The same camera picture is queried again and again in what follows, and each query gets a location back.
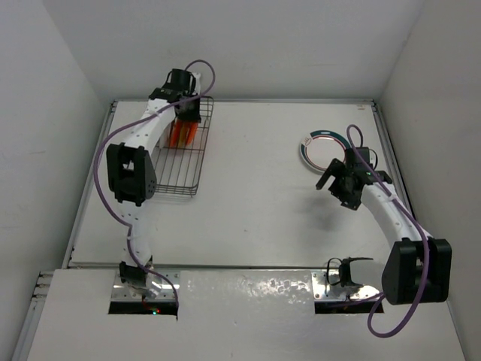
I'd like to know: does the metal base plate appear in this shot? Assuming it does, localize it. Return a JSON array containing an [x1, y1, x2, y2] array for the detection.
[[311, 268, 380, 303], [110, 269, 180, 302]]

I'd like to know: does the yellow plate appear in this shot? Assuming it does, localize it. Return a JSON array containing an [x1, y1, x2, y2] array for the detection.
[[177, 123, 189, 147]]

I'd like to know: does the white plate teal rim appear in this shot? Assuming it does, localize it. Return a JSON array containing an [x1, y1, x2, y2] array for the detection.
[[299, 130, 350, 173]]

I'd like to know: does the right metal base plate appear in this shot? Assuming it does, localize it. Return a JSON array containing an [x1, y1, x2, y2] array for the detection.
[[311, 268, 380, 303]]

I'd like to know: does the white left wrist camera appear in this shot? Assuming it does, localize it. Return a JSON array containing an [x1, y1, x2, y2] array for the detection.
[[192, 72, 201, 86]]

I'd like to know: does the orange plate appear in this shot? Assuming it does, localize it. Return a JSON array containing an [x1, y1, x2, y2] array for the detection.
[[168, 120, 183, 148], [185, 122, 198, 146]]

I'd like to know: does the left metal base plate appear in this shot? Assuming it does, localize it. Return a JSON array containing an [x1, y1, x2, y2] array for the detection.
[[110, 269, 180, 302]]

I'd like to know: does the wire dish rack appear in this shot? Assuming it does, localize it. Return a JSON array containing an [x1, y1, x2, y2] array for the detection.
[[152, 96, 214, 197]]

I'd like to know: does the white foam cover board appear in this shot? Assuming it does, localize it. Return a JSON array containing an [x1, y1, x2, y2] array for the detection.
[[29, 269, 464, 360]]

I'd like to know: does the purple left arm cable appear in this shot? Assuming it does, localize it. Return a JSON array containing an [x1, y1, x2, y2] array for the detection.
[[93, 59, 216, 313]]

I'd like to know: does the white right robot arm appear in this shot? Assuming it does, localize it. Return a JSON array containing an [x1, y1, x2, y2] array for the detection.
[[316, 147, 452, 305]]

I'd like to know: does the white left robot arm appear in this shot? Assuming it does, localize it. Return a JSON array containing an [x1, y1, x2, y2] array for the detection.
[[106, 68, 201, 290]]

